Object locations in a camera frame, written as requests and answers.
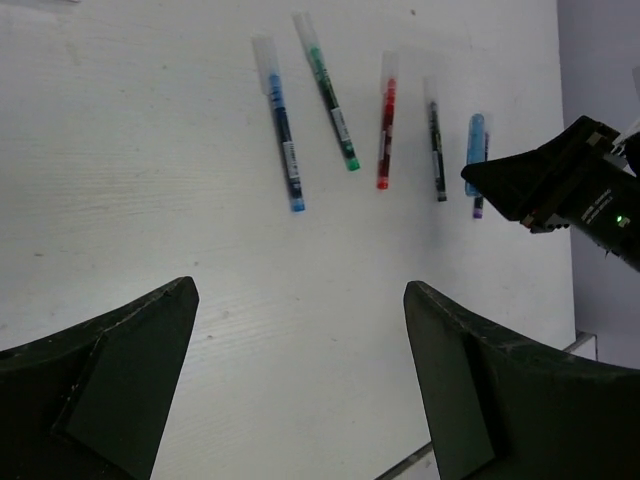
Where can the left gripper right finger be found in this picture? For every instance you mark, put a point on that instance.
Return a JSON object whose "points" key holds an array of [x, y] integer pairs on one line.
{"points": [[500, 405]]}

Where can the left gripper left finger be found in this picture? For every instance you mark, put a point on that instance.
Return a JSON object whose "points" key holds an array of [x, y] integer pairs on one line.
{"points": [[92, 401]]}

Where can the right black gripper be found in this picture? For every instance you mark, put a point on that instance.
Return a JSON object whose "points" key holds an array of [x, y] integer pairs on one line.
{"points": [[586, 186]]}

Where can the purple pen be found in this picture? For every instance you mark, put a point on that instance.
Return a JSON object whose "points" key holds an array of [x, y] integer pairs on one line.
{"points": [[478, 208]]}

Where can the black pen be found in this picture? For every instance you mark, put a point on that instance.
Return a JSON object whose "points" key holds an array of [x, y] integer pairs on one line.
{"points": [[434, 129]]}

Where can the red pen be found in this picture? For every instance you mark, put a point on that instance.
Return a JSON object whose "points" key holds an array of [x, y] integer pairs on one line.
{"points": [[389, 80]]}

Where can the green pen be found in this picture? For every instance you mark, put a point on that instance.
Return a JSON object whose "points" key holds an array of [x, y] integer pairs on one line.
{"points": [[315, 57]]}

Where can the blue pen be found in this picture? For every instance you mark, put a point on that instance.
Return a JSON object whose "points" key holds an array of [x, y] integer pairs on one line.
{"points": [[271, 84]]}

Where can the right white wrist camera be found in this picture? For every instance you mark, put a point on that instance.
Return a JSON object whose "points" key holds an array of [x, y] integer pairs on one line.
{"points": [[622, 141]]}

